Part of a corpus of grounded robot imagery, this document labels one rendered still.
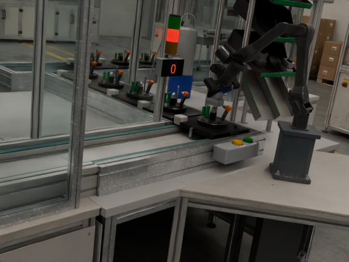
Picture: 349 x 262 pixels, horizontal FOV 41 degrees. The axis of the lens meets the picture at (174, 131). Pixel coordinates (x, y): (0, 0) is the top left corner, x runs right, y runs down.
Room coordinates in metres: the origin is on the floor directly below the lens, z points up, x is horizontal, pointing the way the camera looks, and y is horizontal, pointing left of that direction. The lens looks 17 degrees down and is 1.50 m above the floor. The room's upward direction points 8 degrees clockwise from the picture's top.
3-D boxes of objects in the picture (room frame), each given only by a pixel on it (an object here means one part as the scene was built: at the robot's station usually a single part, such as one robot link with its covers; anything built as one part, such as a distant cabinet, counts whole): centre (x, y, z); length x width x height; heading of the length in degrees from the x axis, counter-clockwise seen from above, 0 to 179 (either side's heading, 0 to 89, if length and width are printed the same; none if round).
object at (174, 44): (1.92, 0.06, 1.28); 0.05 x 0.05 x 0.05
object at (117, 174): (1.67, -0.08, 0.91); 0.89 x 0.06 x 0.11; 136
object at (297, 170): (1.76, -0.48, 0.96); 0.15 x 0.15 x 0.20; 87
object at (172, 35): (1.92, 0.06, 1.33); 0.05 x 0.05 x 0.05
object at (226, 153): (1.77, -0.26, 0.93); 0.21 x 0.07 x 0.06; 136
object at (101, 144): (1.78, 0.07, 0.91); 0.84 x 0.28 x 0.10; 136
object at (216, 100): (1.99, -0.15, 1.09); 0.08 x 0.04 x 0.07; 47
